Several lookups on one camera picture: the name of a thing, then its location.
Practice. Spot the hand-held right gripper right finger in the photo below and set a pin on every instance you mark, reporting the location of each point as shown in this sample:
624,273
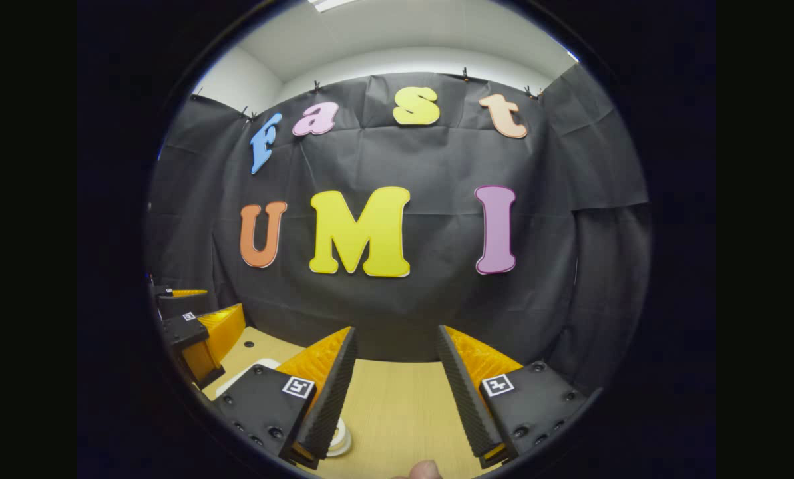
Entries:
463,399

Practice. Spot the ceiling light panel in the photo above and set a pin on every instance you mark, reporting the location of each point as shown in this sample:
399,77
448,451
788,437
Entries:
333,4

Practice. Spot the black backdrop cloth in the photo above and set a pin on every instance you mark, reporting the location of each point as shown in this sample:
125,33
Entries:
403,313

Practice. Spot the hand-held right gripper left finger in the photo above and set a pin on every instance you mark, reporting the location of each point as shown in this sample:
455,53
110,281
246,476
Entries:
333,399

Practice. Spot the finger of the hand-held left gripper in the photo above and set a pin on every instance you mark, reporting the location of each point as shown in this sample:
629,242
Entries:
184,330
180,303

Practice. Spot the white suitcase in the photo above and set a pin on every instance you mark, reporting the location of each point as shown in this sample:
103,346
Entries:
253,374

